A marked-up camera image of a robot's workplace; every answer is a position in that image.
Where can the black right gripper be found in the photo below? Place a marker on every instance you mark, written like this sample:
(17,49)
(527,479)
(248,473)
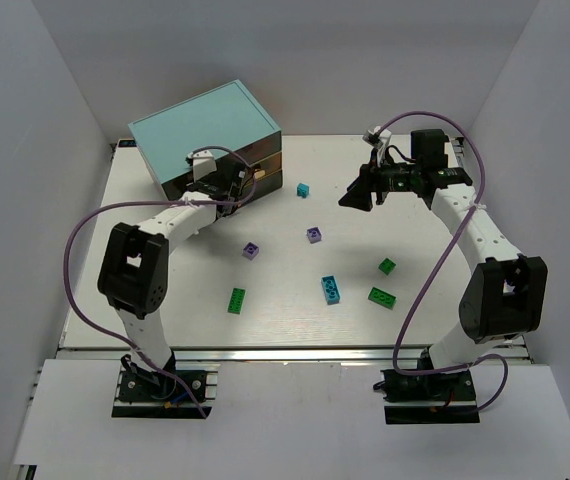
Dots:
(374,181)

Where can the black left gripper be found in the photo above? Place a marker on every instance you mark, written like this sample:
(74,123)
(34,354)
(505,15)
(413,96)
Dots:
(238,180)

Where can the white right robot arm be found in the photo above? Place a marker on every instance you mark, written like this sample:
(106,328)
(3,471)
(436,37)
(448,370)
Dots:
(505,294)

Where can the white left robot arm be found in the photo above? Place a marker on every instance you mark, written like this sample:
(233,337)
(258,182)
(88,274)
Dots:
(134,275)

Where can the small cyan lego brick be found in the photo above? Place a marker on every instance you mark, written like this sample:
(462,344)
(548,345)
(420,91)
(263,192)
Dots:
(302,190)

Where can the purple lego brick right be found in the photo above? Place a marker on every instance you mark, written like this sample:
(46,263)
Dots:
(314,235)

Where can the purple lego brick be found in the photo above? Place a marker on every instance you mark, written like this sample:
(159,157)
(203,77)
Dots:
(250,251)
(314,235)

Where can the teal drawer cabinet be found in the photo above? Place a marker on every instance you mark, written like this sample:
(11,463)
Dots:
(228,116)

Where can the purple lego brick left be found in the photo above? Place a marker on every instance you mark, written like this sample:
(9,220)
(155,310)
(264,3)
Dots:
(250,251)

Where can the small green lego brick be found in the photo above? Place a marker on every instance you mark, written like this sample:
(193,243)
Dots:
(387,266)

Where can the green lego brick right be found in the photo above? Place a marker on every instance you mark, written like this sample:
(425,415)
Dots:
(382,298)

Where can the cyan long lego brick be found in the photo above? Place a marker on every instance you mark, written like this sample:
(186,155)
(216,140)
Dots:
(330,290)

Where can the long green lego brick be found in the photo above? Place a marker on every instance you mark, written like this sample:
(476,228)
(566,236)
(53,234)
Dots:
(236,301)

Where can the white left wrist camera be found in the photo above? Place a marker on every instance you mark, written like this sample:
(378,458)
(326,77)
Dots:
(203,163)

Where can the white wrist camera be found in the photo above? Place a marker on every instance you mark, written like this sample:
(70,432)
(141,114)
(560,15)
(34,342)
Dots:
(203,163)
(377,137)

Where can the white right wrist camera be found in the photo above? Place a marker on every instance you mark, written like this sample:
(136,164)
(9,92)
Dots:
(377,137)

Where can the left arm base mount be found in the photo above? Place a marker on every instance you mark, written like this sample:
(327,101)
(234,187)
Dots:
(141,394)

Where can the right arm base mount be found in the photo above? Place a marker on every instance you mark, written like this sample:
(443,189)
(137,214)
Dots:
(439,399)

